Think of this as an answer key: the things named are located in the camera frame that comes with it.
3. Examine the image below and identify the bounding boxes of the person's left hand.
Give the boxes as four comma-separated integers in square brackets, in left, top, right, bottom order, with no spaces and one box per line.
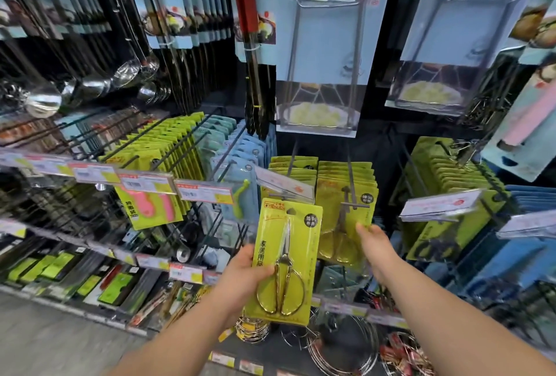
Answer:
[211,243,276,327]

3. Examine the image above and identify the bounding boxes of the person's right hand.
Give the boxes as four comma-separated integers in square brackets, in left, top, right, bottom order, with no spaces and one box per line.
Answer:
[355,222,407,286]

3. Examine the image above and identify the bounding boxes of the yellow scissors packet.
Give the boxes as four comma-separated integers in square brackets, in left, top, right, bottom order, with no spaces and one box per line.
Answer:
[244,198,324,327]

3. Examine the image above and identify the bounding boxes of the person's left forearm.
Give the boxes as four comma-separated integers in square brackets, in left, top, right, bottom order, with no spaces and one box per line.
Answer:
[103,292,245,376]

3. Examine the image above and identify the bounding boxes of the person's right forearm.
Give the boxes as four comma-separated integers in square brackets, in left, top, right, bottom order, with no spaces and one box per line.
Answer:
[382,264,556,376]

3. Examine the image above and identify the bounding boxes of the row of yellow scissors cards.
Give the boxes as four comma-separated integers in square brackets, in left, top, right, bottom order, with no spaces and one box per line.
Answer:
[314,160,380,273]

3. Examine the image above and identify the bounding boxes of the white price tag holder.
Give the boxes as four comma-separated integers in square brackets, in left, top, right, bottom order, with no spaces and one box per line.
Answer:
[255,166,316,203]
[399,189,484,223]
[496,210,556,240]

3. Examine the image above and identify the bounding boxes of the row of yellow hanging cards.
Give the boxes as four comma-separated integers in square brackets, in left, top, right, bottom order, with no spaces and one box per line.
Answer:
[261,155,319,203]

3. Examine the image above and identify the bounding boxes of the row of yellow tool packets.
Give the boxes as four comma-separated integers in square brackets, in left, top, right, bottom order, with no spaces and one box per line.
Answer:
[405,136,510,262]

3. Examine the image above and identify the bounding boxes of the row of light blue packets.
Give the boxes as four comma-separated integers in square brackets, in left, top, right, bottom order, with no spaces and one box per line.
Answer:
[212,125,271,226]

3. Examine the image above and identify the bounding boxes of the row of yellow peeler packets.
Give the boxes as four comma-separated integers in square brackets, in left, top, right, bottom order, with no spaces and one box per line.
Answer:
[101,112,206,231]

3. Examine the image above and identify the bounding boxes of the row of teal packets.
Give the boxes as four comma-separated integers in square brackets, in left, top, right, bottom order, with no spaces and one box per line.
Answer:
[191,114,238,181]

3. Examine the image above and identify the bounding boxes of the metal plate gripper on card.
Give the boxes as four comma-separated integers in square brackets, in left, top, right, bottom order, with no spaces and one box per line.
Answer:
[386,0,556,118]
[275,0,398,138]

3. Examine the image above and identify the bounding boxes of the row of green-label utensil packs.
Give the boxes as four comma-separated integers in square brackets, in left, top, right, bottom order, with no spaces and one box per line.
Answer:
[6,251,136,308]

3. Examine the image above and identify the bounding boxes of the row of steel ladles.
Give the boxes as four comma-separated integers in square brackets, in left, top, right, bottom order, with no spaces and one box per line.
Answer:
[0,0,162,119]

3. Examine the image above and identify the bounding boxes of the row of blue utensil cards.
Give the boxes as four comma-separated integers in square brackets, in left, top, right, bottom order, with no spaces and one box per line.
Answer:
[119,0,236,50]

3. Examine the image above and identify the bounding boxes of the coiled metal wire rack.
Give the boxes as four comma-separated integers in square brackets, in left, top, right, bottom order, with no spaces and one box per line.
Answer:
[235,314,271,344]

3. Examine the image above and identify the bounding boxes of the stack of wire steaming racks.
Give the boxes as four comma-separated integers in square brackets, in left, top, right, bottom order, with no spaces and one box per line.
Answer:
[304,314,379,376]

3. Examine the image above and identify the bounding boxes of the pink-handled tool on blue card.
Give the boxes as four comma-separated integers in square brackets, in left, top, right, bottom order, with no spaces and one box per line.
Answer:
[480,61,556,183]

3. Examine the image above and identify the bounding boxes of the red-handled tongs on card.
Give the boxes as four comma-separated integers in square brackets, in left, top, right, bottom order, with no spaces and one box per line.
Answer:
[225,0,277,139]

